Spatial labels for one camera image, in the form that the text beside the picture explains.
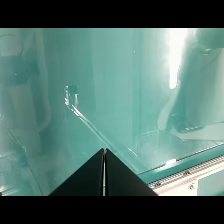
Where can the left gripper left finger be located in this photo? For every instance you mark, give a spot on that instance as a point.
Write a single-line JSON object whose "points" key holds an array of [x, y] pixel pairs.
{"points": [[87, 180]]}

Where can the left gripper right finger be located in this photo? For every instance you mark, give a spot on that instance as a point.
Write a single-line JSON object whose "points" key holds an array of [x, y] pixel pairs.
{"points": [[124, 181]]}

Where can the silver frame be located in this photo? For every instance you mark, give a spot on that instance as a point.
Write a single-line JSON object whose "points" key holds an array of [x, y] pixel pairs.
{"points": [[196, 181]]}

